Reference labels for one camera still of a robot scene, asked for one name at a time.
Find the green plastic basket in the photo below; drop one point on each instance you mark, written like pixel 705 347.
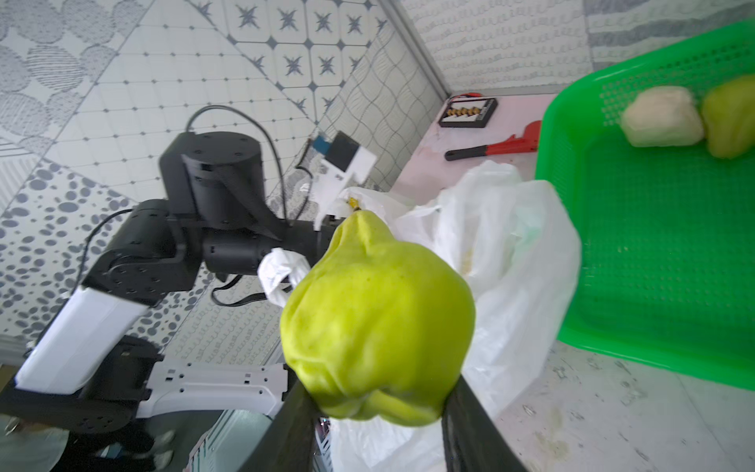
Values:
pixel 667 272

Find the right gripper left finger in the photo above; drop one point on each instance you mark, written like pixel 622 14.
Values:
pixel 288 445

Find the red pipe wrench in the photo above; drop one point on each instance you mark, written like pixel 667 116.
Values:
pixel 528 142

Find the white pear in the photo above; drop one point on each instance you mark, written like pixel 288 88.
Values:
pixel 663 117
pixel 379 328

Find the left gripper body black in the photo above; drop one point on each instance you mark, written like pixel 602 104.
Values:
pixel 217 210

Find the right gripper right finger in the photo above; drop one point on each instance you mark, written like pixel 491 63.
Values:
pixel 471 439

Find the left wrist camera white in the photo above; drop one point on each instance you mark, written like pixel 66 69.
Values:
pixel 344 163

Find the green pear top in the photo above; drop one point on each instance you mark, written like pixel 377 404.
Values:
pixel 728 115

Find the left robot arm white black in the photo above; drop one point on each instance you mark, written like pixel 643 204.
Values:
pixel 87 374

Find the black screw bit case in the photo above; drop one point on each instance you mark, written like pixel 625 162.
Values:
pixel 468 112

